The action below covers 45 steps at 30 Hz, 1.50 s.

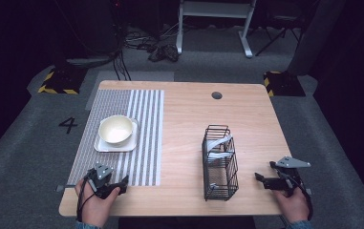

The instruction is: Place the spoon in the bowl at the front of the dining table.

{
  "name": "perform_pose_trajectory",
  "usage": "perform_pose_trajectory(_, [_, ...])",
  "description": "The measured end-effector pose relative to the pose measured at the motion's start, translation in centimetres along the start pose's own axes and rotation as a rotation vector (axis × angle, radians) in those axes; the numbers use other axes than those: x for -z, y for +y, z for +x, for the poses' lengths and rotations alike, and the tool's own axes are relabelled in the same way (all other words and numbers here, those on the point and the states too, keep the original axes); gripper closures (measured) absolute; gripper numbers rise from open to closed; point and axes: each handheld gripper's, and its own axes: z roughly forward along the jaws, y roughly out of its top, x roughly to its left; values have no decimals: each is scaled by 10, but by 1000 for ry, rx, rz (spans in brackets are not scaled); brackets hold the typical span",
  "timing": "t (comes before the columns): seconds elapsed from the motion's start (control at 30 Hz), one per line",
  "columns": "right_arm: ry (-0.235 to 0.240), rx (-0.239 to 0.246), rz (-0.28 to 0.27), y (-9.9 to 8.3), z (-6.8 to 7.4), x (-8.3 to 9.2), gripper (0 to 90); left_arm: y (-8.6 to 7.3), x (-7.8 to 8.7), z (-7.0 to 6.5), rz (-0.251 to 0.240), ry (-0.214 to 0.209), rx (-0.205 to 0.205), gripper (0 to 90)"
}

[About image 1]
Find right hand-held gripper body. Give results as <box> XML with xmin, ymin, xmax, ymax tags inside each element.
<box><xmin>263</xmin><ymin>156</ymin><xmax>311</xmax><ymax>197</ymax></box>

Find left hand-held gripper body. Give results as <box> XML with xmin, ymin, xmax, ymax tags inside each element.
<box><xmin>87</xmin><ymin>162</ymin><xmax>120</xmax><ymax>200</ymax></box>

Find person's left hand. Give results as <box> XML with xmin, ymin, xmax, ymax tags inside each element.
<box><xmin>74</xmin><ymin>177</ymin><xmax>121</xmax><ymax>228</ymax></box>

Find person's right hand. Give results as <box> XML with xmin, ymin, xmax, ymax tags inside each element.
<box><xmin>272</xmin><ymin>186</ymin><xmax>310</xmax><ymax>224</ymax></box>

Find white square plate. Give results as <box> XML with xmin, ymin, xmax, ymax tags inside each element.
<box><xmin>93</xmin><ymin>117</ymin><xmax>139</xmax><ymax>154</ymax></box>

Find white plastic spoon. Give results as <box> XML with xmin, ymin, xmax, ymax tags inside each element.
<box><xmin>208</xmin><ymin>151</ymin><xmax>235</xmax><ymax>160</ymax></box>
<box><xmin>206</xmin><ymin>134</ymin><xmax>234</xmax><ymax>152</ymax></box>

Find grey striped placemat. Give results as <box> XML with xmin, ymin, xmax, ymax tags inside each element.
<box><xmin>67</xmin><ymin>89</ymin><xmax>165</xmax><ymax>187</ymax></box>

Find cream ceramic bowl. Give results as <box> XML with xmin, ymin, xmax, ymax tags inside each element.
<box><xmin>98</xmin><ymin>114</ymin><xmax>135</xmax><ymax>146</ymax></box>

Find grey curtain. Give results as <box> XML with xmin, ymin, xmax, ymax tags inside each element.
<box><xmin>287</xmin><ymin>0</ymin><xmax>347</xmax><ymax>76</ymax></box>

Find black folding chair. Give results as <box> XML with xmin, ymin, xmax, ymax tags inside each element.
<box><xmin>254</xmin><ymin>0</ymin><xmax>303</xmax><ymax>57</ymax></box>

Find right hand-held gripper cable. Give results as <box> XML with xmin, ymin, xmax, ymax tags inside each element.
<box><xmin>279</xmin><ymin>171</ymin><xmax>314</xmax><ymax>222</ymax></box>

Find hand-held gripper cable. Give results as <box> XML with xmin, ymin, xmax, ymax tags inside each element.
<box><xmin>279</xmin><ymin>171</ymin><xmax>314</xmax><ymax>222</ymax></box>
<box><xmin>75</xmin><ymin>177</ymin><xmax>97</xmax><ymax>222</ymax></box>

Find left hand-held gripper cable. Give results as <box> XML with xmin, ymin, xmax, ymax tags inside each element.
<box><xmin>75</xmin><ymin>177</ymin><xmax>97</xmax><ymax>222</ymax></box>

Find black wire basket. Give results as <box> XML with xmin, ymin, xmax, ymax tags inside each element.
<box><xmin>201</xmin><ymin>124</ymin><xmax>240</xmax><ymax>202</ymax></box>

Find black yellow striped base plate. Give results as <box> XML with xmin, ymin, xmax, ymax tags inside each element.
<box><xmin>37</xmin><ymin>68</ymin><xmax>87</xmax><ymax>95</ymax></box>
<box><xmin>263</xmin><ymin>70</ymin><xmax>307</xmax><ymax>97</ymax></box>

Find black floor cables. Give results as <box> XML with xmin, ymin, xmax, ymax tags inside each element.
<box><xmin>112</xmin><ymin>49</ymin><xmax>133</xmax><ymax>81</ymax></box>

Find tangle of cables and plugs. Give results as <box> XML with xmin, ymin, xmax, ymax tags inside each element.
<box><xmin>124</xmin><ymin>30</ymin><xmax>182</xmax><ymax>63</ymax></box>

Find white desk frame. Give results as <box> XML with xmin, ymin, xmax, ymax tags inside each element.
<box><xmin>175</xmin><ymin>0</ymin><xmax>258</xmax><ymax>59</ymax></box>

